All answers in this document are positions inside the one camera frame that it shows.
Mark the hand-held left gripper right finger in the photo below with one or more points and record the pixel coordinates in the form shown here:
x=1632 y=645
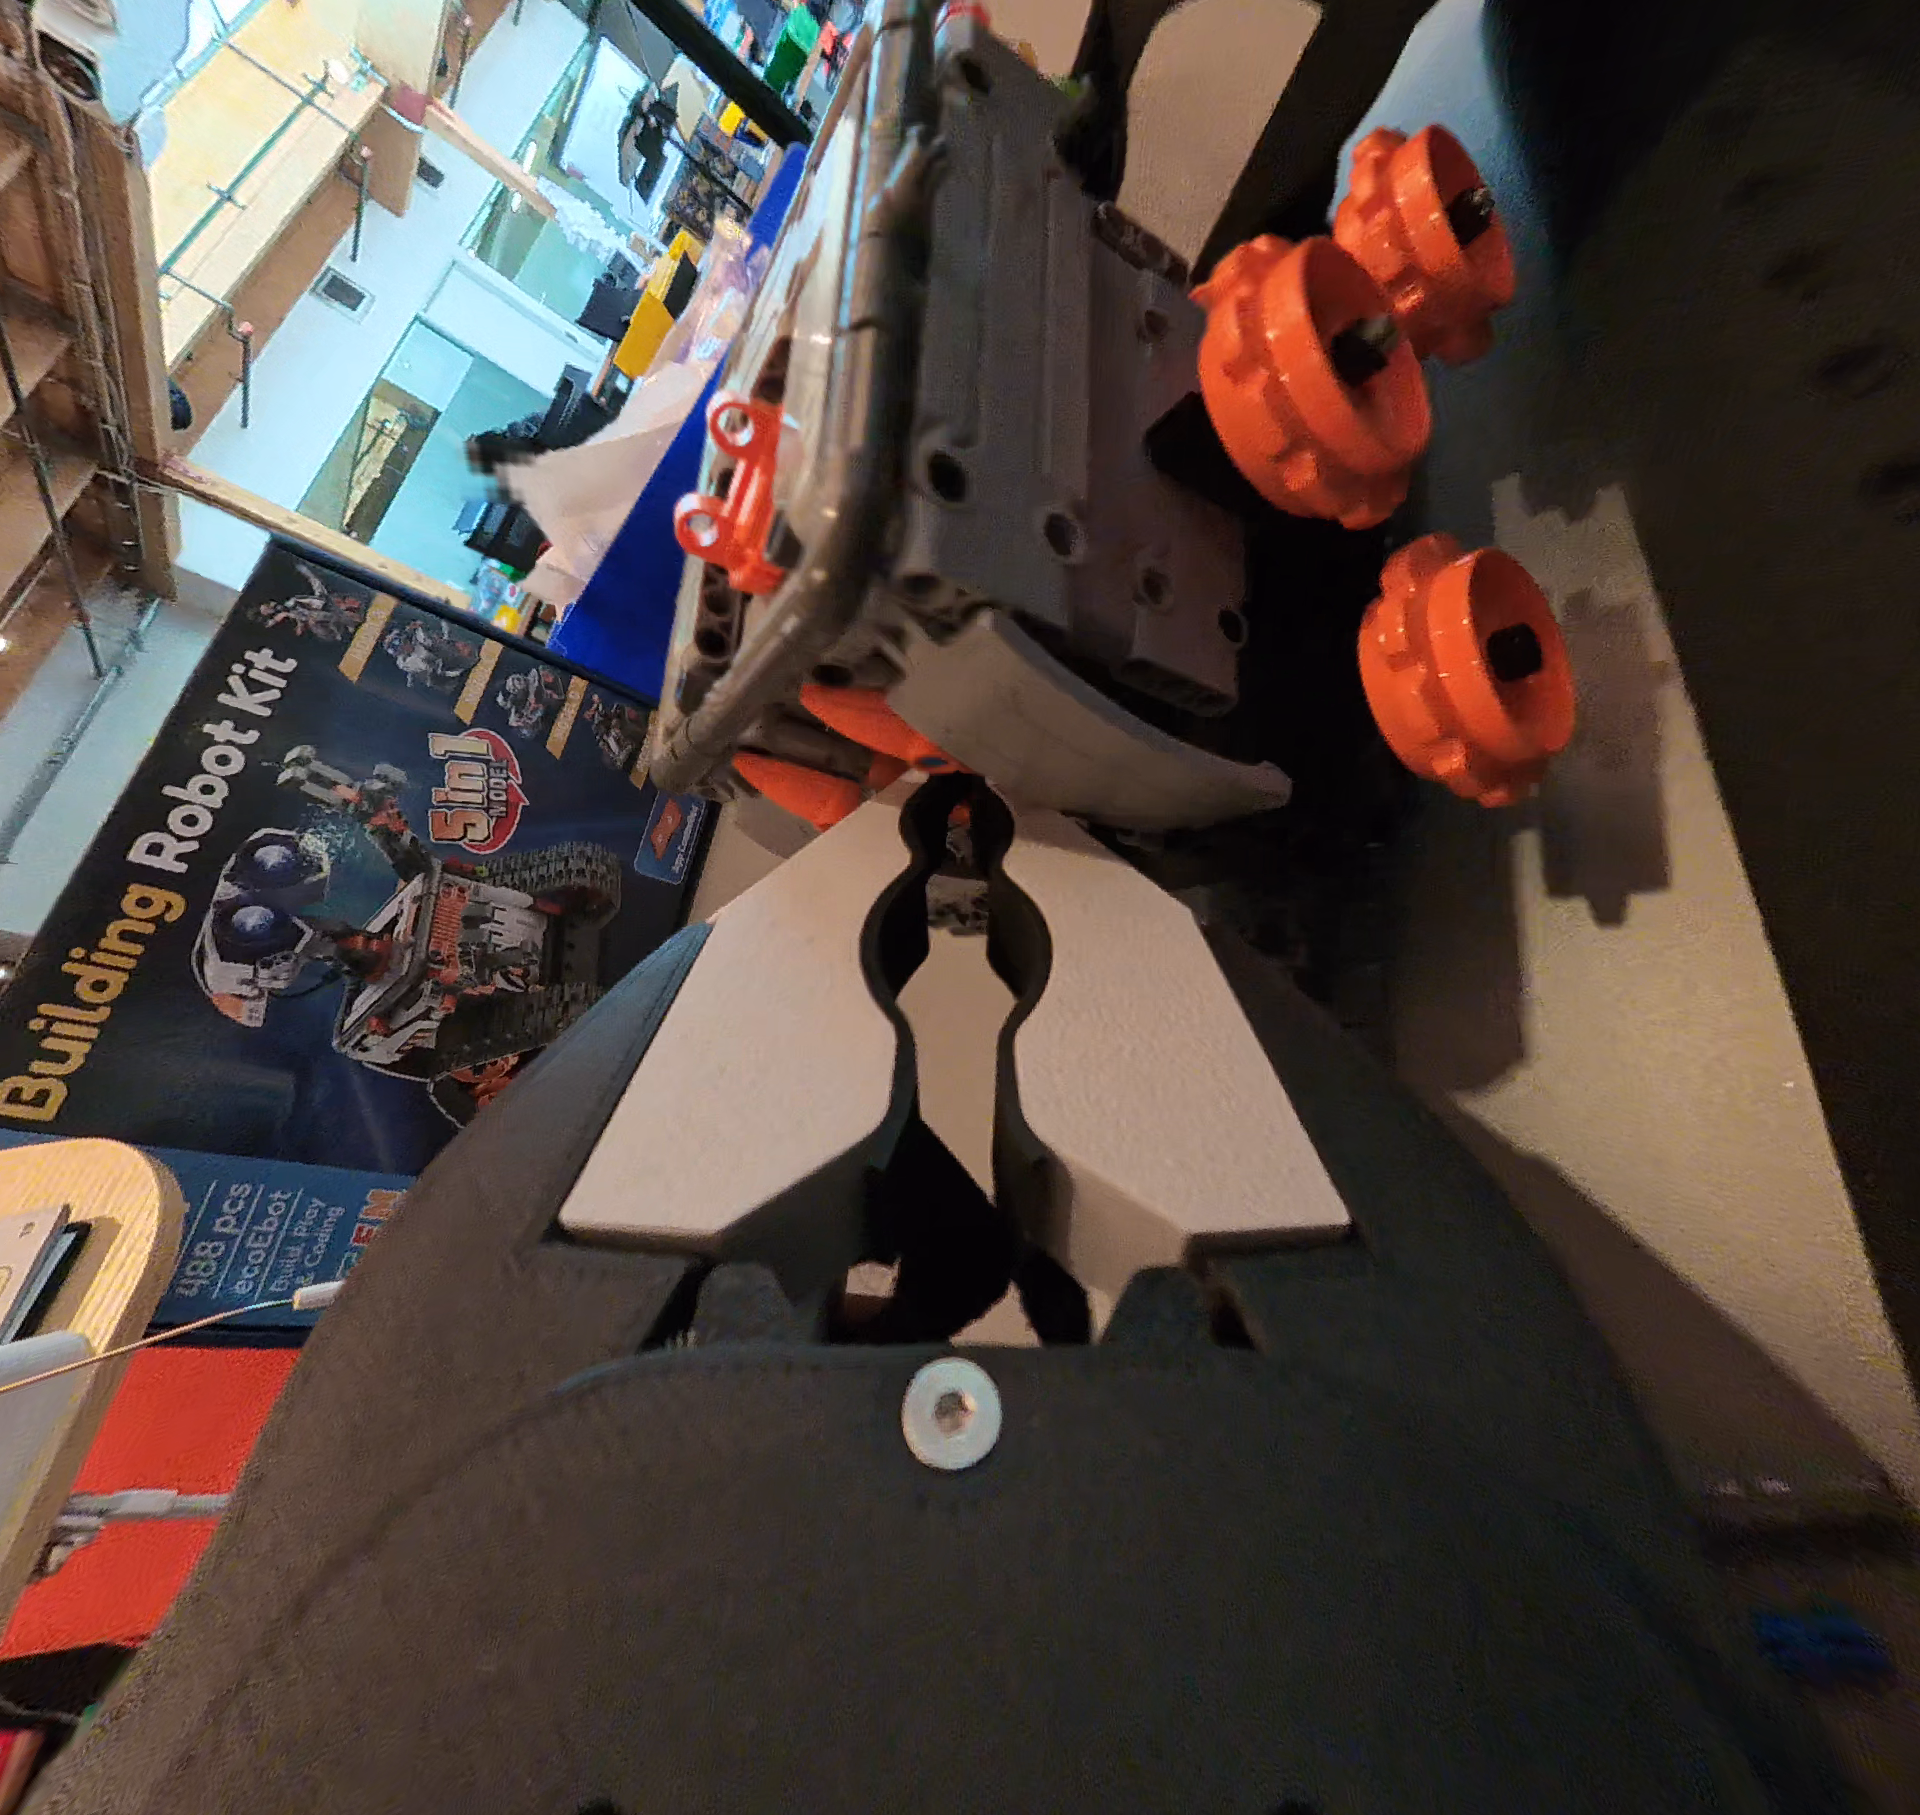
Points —
x=1171 y=1097

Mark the dark blue toy packaging box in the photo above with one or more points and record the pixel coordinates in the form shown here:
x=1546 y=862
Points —
x=224 y=871

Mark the black dotted mat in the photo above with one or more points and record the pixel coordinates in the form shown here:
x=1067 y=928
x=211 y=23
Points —
x=1771 y=496

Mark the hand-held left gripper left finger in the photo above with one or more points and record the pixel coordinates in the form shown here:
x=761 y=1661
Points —
x=736 y=1079

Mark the red flat box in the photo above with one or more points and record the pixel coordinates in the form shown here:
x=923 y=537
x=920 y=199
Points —
x=167 y=1439

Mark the grey orange toy brick robot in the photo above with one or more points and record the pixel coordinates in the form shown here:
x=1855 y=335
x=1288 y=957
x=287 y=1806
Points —
x=1021 y=421

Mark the black metal post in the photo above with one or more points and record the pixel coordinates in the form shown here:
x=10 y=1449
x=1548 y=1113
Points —
x=676 y=16

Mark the yellow storage bin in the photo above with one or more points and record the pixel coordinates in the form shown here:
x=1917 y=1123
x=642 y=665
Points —
x=653 y=323

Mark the white crumpled packing bags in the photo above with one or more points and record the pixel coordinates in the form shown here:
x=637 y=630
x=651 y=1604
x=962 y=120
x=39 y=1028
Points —
x=601 y=479

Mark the blue storage bin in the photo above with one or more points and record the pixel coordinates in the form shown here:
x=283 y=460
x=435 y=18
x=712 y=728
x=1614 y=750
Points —
x=631 y=600

